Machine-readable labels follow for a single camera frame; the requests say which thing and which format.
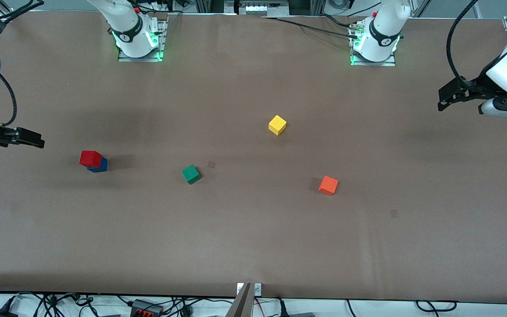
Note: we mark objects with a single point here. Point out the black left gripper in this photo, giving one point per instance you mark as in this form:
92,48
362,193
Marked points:
474,85

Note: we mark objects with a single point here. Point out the red cube block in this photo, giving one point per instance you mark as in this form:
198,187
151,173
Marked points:
90,158

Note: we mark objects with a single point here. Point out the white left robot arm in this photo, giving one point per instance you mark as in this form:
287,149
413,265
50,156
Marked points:
385,26

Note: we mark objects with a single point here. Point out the blue cube block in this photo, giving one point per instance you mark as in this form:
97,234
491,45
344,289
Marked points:
100,168

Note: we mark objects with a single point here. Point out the orange cube block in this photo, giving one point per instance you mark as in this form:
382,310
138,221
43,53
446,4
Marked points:
328,185

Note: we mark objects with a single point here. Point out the green cube block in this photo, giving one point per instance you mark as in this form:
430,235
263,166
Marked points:
191,174

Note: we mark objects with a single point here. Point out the yellow cube block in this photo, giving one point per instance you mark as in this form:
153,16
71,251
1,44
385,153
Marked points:
277,125

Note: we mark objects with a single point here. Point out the black orange connector box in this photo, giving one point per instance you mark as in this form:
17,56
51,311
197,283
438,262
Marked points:
145,308

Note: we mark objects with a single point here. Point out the grey electronics box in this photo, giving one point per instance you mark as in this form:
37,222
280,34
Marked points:
262,8

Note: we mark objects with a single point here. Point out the black plug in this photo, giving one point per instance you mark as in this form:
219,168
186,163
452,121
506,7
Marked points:
282,310

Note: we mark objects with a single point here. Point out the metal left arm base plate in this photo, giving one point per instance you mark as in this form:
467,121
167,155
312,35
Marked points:
390,63

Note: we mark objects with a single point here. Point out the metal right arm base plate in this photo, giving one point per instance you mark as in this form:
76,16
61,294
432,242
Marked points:
141,59

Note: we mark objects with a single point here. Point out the grey slanted post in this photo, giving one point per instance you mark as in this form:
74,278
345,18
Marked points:
241,304

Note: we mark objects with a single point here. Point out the white metal bracket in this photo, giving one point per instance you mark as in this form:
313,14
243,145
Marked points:
258,289

